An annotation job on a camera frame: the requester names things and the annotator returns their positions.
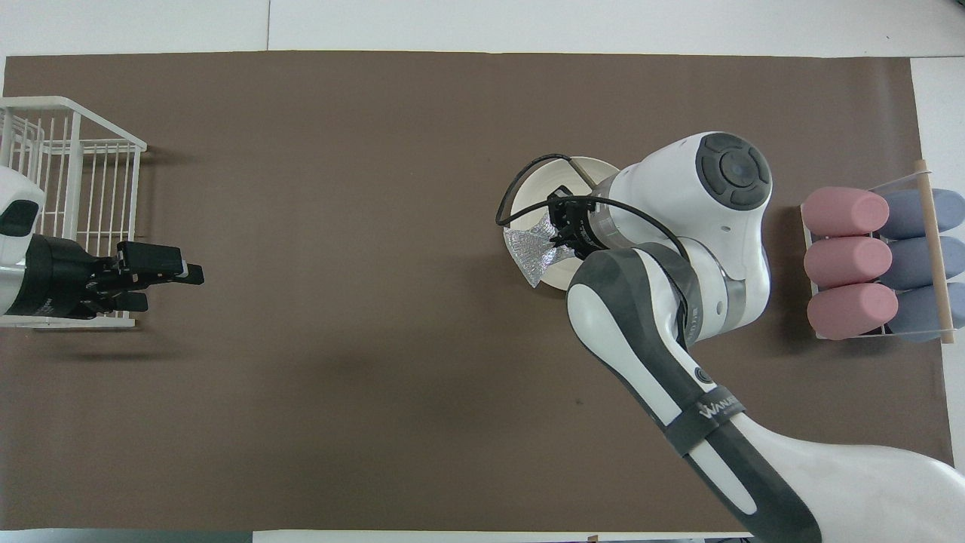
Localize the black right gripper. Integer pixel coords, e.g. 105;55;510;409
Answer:
547;192;605;262

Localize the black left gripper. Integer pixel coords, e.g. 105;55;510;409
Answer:
26;235;205;319

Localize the silver foil bag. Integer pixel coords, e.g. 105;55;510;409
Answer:
503;213;577;289

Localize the cream round plate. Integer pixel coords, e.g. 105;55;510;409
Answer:
510;156;626;293

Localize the brown table mat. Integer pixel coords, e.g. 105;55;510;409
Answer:
0;51;954;532

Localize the pink plastic cup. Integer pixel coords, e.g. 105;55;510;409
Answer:
804;236;893;289
807;283;899;340
801;187;890;238

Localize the blue plastic cup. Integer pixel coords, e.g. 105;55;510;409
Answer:
881;236;965;291
878;189;965;241
886;283;965;344

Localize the white cup holder rack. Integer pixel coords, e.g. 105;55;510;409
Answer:
801;159;962;345

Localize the white wire dish rack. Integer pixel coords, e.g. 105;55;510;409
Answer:
0;97;148;329

